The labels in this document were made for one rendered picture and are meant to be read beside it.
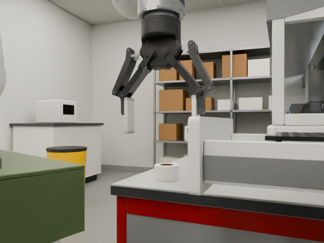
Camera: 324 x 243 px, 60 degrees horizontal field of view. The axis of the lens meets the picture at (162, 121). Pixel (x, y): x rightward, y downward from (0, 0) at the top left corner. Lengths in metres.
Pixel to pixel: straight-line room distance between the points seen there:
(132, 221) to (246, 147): 0.44
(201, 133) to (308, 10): 1.07
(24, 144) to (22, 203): 3.67
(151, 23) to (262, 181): 0.32
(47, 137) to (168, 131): 1.80
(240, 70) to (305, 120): 3.05
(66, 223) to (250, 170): 0.26
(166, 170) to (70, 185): 0.39
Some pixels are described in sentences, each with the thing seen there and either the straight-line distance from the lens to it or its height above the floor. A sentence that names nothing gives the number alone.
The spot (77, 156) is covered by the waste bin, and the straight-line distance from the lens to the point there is 2.96.
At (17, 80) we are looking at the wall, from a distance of 4.32.
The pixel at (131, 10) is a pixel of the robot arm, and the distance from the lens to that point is 0.71.
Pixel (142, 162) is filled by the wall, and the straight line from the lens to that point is 5.17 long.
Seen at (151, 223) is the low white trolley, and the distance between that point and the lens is 0.74.
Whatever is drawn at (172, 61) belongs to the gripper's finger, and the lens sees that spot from 0.51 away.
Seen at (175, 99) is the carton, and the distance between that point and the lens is 4.45.
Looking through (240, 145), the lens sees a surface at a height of 0.89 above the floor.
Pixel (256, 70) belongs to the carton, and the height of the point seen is 1.65.
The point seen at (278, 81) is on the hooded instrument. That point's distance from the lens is 1.33.
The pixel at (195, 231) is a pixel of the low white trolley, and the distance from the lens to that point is 0.70.
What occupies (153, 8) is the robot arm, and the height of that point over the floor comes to 1.12.
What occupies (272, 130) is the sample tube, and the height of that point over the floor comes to 0.91.
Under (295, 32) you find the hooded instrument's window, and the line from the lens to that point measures 1.39.
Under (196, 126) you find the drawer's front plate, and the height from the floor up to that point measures 0.91.
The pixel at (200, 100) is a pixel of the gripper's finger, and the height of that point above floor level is 0.96.
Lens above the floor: 0.92
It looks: level
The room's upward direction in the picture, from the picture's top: straight up
